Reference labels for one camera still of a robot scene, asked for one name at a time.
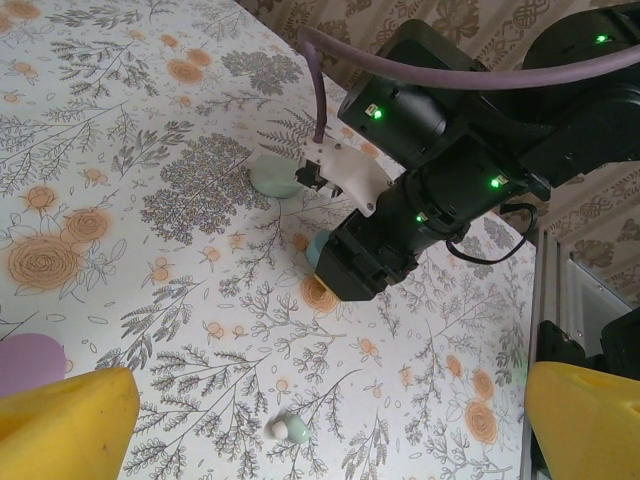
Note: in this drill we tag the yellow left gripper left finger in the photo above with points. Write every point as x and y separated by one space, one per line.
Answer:
60 435

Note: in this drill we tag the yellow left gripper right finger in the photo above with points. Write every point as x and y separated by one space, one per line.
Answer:
585 430

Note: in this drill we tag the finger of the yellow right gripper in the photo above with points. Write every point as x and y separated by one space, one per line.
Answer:
326 286

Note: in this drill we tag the blue earbud charging case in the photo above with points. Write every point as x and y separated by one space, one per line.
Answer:
317 250

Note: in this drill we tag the pink earbud charging case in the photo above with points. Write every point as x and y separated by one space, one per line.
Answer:
30 360

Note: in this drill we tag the mint green earbud charging case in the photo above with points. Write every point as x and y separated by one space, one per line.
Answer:
272 177

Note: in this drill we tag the floral patterned table cover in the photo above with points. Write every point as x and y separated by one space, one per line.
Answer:
150 250

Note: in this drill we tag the wide aluminium base rail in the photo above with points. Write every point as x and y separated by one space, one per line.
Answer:
545 280

